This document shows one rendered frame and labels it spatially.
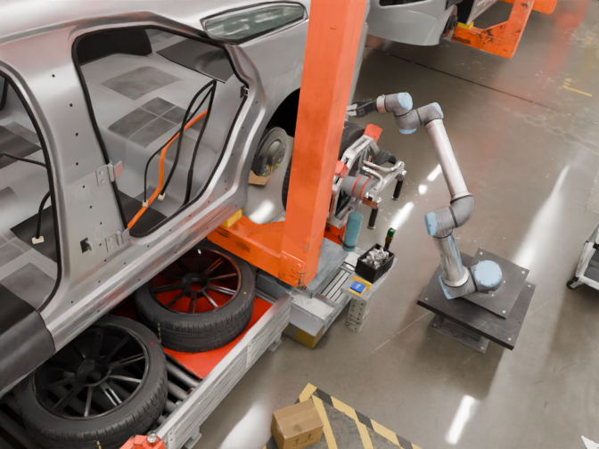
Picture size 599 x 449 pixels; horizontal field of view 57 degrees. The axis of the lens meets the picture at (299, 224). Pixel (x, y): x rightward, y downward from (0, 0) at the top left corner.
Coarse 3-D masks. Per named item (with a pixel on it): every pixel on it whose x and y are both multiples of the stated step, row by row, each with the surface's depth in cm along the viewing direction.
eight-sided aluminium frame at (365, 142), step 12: (360, 144) 312; (372, 144) 316; (348, 156) 300; (348, 168) 298; (372, 168) 340; (336, 180) 303; (336, 192) 299; (336, 204) 308; (348, 204) 346; (336, 216) 336; (348, 216) 338
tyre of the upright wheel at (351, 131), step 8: (344, 120) 317; (344, 128) 308; (352, 128) 308; (360, 128) 314; (344, 136) 302; (352, 136) 307; (360, 136) 319; (344, 144) 302; (288, 168) 305; (288, 176) 306; (288, 184) 307; (328, 224) 338
